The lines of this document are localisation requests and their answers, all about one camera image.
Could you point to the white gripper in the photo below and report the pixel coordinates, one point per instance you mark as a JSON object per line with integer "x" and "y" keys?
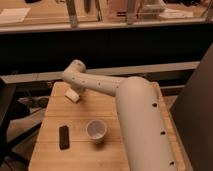
{"x": 78, "y": 89}

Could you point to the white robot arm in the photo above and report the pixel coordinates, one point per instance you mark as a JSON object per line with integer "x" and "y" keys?
{"x": 142, "y": 126}

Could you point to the white sponge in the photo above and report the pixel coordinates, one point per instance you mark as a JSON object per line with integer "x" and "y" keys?
{"x": 72, "y": 95}

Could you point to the black rectangular sponge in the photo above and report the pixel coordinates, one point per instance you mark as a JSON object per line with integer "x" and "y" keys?
{"x": 63, "y": 137}

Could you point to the white paper cup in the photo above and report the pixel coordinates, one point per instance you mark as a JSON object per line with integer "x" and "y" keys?
{"x": 96, "y": 131}

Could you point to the wooden table board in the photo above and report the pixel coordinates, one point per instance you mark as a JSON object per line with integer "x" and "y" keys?
{"x": 82, "y": 154}

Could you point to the black chair left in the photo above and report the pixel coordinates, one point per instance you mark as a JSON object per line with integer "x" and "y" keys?
{"x": 8, "y": 102}

